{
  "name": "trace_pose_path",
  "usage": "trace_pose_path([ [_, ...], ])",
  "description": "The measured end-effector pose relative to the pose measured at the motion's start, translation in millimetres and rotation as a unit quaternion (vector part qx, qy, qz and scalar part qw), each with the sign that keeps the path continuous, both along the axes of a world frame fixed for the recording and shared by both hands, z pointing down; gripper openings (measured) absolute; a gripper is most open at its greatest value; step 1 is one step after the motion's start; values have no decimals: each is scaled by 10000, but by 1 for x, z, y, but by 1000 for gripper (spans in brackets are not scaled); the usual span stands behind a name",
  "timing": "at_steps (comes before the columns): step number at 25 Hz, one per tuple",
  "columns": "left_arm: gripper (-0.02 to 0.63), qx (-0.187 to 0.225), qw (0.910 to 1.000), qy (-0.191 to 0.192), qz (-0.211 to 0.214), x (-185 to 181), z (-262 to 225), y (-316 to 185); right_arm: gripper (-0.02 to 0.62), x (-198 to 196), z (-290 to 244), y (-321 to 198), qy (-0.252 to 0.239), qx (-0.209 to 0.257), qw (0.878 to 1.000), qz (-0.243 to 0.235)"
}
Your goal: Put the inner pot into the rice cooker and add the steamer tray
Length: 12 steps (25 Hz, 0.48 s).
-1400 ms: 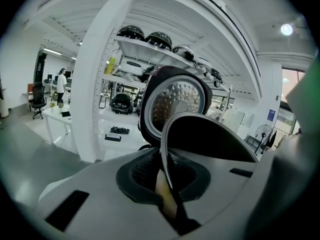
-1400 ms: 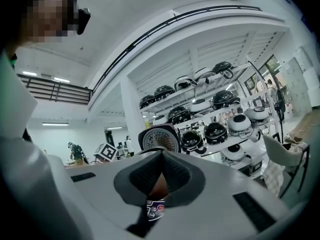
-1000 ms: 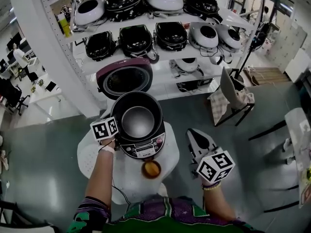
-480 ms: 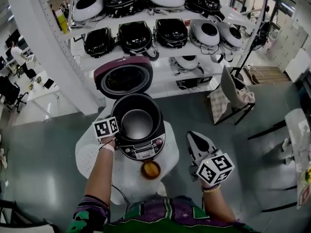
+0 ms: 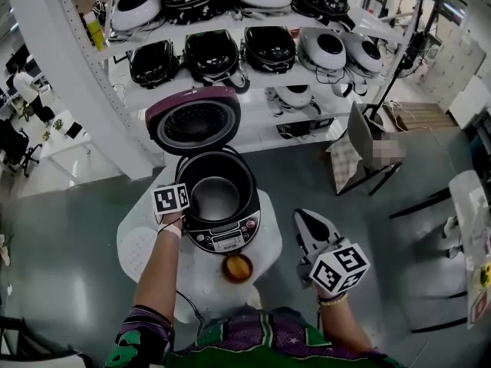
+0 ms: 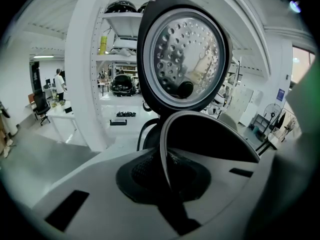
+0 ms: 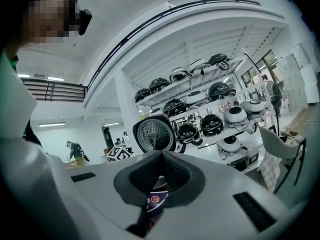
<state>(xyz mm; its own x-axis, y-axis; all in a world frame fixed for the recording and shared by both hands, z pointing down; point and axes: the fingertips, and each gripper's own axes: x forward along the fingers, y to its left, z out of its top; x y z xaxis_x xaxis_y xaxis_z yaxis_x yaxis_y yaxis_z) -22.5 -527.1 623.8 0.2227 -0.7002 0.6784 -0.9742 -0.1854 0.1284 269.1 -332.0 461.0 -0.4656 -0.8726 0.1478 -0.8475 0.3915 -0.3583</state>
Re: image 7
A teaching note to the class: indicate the grey locker cabinet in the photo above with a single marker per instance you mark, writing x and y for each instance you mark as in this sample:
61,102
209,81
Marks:
295,84

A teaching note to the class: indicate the black mezzanine railing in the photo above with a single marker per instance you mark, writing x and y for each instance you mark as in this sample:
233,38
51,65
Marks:
150,21

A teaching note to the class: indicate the grey chair with black legs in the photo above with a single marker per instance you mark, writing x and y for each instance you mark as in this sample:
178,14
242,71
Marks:
272,144

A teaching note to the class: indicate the beige checked cloth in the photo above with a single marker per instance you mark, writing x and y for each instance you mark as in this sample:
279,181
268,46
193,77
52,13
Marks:
270,169

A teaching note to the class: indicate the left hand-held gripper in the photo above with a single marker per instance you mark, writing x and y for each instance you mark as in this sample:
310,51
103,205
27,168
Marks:
119,154

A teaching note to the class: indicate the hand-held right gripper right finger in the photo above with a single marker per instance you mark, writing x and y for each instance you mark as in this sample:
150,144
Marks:
220,199

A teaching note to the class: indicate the dark red rice cooker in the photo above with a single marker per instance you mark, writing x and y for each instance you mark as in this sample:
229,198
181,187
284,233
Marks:
155,134

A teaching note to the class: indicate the white metal shelf rack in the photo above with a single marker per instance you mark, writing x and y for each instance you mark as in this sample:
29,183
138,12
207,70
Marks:
215,104

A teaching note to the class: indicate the rows of domed appliances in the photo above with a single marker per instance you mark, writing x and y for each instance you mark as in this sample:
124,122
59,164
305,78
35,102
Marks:
212,124

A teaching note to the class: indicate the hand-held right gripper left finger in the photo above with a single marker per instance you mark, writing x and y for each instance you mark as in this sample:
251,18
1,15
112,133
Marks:
100,184

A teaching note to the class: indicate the white square pillar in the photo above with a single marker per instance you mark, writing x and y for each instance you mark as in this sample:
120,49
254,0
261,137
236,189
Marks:
127,114

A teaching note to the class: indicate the person's head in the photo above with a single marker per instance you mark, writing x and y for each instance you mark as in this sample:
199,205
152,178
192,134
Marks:
47,19

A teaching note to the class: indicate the black head-mounted camera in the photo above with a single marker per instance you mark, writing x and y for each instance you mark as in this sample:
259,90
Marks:
85,21

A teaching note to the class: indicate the black standing fan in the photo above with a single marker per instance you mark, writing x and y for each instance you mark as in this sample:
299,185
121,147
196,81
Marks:
275,96

